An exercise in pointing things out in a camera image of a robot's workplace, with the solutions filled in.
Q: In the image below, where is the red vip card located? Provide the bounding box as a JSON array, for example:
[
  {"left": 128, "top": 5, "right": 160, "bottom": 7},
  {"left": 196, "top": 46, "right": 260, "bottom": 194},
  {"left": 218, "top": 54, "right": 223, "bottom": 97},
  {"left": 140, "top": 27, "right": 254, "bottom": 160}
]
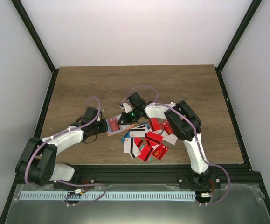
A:
[
  {"left": 160, "top": 120, "right": 173, "bottom": 135},
  {"left": 106, "top": 117, "right": 120, "bottom": 132},
  {"left": 152, "top": 144, "right": 169, "bottom": 160}
]

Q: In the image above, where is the pink card holder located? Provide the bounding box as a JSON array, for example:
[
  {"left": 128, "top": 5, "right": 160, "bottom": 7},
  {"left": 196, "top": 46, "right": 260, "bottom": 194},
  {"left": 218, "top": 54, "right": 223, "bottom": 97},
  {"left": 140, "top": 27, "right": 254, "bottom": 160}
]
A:
[{"left": 106, "top": 115, "right": 135, "bottom": 136}]

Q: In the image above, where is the white card black stripe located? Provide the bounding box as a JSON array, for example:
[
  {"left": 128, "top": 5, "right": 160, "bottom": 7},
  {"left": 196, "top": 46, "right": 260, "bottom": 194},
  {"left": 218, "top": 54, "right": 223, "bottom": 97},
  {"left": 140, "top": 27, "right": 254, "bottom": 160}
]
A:
[
  {"left": 133, "top": 124, "right": 149, "bottom": 130},
  {"left": 124, "top": 138, "right": 141, "bottom": 159}
]

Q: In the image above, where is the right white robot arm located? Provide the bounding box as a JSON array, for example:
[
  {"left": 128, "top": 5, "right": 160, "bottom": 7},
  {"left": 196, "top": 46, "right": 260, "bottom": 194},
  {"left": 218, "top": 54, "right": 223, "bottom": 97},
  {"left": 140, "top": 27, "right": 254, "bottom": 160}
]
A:
[{"left": 118, "top": 93, "right": 211, "bottom": 188}]

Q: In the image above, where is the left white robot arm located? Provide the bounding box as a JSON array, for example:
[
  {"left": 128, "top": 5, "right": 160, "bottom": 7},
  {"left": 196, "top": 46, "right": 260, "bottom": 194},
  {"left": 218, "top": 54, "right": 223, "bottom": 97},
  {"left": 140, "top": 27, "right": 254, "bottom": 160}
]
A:
[{"left": 15, "top": 107, "right": 108, "bottom": 189}]

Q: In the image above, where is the blue card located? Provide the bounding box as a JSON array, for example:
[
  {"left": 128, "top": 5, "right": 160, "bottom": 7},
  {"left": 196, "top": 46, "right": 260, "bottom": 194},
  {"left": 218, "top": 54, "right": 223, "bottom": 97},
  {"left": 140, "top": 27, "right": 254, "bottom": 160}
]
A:
[{"left": 121, "top": 132, "right": 130, "bottom": 143}]

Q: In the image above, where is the white card centre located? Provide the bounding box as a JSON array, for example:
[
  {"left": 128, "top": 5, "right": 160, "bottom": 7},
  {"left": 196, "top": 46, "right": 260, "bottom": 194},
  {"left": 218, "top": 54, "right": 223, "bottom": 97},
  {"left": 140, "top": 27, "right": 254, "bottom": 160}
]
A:
[{"left": 129, "top": 128, "right": 146, "bottom": 138}]

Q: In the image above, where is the red card upper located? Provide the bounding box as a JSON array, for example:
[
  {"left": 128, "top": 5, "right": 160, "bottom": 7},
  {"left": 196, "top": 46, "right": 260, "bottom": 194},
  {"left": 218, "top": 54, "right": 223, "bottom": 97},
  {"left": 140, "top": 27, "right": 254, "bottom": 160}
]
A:
[{"left": 149, "top": 118, "right": 161, "bottom": 132}]

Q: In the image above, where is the red card black stripe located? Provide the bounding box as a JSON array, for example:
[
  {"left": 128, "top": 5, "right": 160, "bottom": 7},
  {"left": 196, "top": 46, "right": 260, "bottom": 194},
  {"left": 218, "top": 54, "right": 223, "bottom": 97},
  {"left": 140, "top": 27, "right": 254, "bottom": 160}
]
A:
[{"left": 145, "top": 132, "right": 163, "bottom": 144}]

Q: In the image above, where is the red VIP card front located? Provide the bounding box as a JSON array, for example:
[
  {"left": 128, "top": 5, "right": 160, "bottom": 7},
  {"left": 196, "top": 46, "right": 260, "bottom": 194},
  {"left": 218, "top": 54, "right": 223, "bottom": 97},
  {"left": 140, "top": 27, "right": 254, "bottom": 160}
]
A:
[{"left": 152, "top": 144, "right": 169, "bottom": 160}]

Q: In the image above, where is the white card right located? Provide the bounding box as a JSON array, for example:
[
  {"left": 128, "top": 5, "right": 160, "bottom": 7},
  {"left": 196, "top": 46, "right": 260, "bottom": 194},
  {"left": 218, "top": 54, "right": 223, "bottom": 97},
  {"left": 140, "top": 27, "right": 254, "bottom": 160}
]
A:
[{"left": 162, "top": 131, "right": 178, "bottom": 145}]

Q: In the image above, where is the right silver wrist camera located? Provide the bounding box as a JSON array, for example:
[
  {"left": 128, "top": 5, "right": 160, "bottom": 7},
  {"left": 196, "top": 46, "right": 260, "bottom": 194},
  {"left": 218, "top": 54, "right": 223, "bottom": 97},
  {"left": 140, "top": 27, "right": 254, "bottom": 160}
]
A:
[{"left": 119, "top": 103, "right": 132, "bottom": 113}]

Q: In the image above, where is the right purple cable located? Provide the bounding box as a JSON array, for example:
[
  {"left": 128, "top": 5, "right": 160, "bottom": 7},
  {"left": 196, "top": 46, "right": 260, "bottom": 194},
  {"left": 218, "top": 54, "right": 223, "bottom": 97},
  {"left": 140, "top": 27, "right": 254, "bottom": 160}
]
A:
[{"left": 124, "top": 85, "right": 231, "bottom": 206}]

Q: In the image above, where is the purple cable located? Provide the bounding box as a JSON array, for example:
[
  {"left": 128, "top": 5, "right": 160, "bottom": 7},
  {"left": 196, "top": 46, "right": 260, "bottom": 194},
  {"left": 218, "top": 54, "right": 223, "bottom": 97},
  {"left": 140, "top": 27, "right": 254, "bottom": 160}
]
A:
[
  {"left": 24, "top": 97, "right": 108, "bottom": 206},
  {"left": 124, "top": 85, "right": 231, "bottom": 206}
]

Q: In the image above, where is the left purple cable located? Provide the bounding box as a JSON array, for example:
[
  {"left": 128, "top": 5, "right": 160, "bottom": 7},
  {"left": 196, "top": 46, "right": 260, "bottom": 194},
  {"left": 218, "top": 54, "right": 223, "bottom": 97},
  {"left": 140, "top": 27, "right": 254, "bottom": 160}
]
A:
[{"left": 24, "top": 97, "right": 108, "bottom": 206}]

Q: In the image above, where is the light blue slotted cable duct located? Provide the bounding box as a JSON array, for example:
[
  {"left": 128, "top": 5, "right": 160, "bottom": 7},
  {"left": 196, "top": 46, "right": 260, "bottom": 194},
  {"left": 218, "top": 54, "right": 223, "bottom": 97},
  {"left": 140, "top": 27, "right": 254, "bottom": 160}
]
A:
[{"left": 19, "top": 191, "right": 196, "bottom": 202}]

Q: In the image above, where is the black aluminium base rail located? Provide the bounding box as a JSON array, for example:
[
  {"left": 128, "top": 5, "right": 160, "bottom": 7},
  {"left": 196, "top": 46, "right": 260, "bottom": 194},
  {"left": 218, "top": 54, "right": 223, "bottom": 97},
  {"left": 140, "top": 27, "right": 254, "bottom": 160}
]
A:
[{"left": 68, "top": 164, "right": 263, "bottom": 189}]

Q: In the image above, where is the left black frame post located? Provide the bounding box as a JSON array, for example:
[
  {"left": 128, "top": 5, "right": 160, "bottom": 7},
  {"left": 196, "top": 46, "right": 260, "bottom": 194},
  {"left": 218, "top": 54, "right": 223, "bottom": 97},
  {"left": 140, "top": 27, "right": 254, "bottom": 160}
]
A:
[{"left": 10, "top": 0, "right": 57, "bottom": 72}]

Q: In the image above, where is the black frame post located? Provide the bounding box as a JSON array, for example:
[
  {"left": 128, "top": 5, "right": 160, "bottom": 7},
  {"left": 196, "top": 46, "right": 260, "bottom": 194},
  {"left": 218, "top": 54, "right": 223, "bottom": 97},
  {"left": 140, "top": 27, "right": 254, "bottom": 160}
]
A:
[
  {"left": 217, "top": 0, "right": 263, "bottom": 70},
  {"left": 10, "top": 0, "right": 57, "bottom": 72}
]

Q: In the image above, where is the right black frame post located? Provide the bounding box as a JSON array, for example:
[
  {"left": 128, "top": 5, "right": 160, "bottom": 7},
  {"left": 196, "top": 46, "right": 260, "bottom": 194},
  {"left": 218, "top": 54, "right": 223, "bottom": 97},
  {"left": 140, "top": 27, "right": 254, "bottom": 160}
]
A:
[{"left": 217, "top": 0, "right": 263, "bottom": 70}]

